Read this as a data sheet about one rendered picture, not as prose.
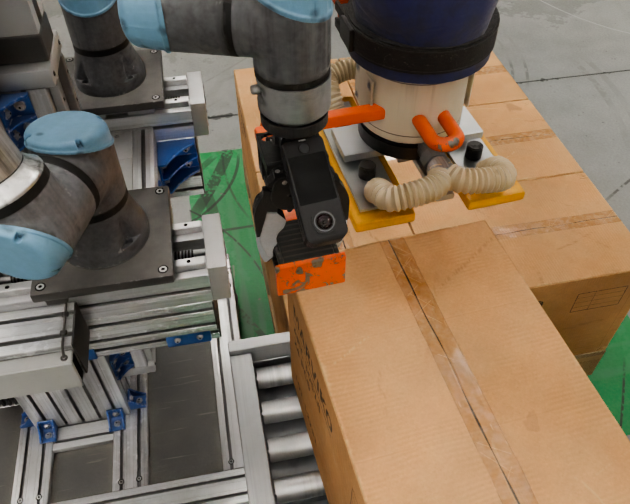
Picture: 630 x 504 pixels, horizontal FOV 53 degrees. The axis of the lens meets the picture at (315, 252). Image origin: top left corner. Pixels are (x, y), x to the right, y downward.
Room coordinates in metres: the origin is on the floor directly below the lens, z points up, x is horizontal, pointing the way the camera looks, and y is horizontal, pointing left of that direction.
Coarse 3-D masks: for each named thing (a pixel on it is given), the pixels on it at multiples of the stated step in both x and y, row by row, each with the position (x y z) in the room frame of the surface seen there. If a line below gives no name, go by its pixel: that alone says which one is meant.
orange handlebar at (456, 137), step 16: (336, 112) 0.80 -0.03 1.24; (352, 112) 0.80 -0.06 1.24; (368, 112) 0.81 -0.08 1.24; (384, 112) 0.81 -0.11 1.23; (448, 112) 0.80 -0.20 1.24; (256, 128) 0.77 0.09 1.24; (416, 128) 0.78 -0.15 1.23; (432, 128) 0.77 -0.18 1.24; (448, 128) 0.77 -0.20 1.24; (432, 144) 0.73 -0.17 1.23; (448, 144) 0.73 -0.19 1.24
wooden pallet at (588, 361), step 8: (248, 184) 1.88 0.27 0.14; (248, 192) 1.93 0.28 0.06; (264, 264) 1.46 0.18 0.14; (264, 272) 1.47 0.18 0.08; (272, 304) 1.28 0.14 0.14; (272, 312) 1.34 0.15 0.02; (272, 320) 1.31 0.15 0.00; (592, 352) 1.09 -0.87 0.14; (600, 352) 1.09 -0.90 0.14; (584, 360) 1.08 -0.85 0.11; (592, 360) 1.09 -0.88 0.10; (584, 368) 1.09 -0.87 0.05; (592, 368) 1.09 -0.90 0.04
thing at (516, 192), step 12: (468, 144) 0.84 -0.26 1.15; (480, 144) 0.84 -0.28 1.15; (456, 156) 0.84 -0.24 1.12; (468, 156) 0.83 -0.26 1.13; (480, 156) 0.83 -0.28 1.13; (516, 180) 0.78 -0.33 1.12; (504, 192) 0.75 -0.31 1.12; (516, 192) 0.75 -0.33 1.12; (468, 204) 0.73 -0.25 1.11; (480, 204) 0.74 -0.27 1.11; (492, 204) 0.74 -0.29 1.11
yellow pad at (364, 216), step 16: (336, 160) 0.84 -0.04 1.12; (368, 160) 0.80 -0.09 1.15; (384, 160) 0.84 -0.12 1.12; (352, 176) 0.79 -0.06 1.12; (368, 176) 0.78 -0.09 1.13; (384, 176) 0.79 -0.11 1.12; (352, 192) 0.75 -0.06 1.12; (352, 208) 0.72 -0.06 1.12; (368, 208) 0.71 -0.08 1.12; (352, 224) 0.70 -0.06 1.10; (368, 224) 0.69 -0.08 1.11; (384, 224) 0.69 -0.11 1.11
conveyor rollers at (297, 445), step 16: (256, 368) 0.78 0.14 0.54; (272, 368) 0.78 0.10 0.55; (288, 368) 0.78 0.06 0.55; (272, 384) 0.75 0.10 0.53; (272, 400) 0.70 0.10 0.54; (288, 400) 0.70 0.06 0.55; (272, 416) 0.66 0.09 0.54; (288, 416) 0.67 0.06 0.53; (304, 432) 0.62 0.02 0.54; (272, 448) 0.58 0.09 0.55; (288, 448) 0.58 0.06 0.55; (304, 448) 0.59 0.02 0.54; (288, 480) 0.52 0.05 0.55; (304, 480) 0.51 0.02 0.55; (320, 480) 0.51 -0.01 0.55; (288, 496) 0.49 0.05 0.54; (304, 496) 0.49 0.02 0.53
